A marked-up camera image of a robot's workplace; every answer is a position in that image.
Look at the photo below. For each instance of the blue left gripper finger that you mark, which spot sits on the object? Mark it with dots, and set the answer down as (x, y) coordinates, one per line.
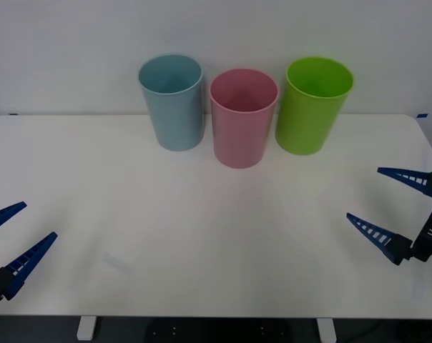
(28, 259)
(1, 214)

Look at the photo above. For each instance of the white table leg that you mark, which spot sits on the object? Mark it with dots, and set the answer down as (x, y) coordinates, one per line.
(326, 330)
(86, 328)

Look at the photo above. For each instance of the green plastic bin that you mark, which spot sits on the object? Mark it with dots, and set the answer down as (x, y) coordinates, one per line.
(303, 123)

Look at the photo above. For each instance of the pink plastic bin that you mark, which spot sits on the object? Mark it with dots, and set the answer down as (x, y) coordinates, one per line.
(239, 139)

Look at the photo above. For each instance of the pale blue plastic bin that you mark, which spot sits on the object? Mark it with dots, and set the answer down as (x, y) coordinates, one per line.
(176, 121)

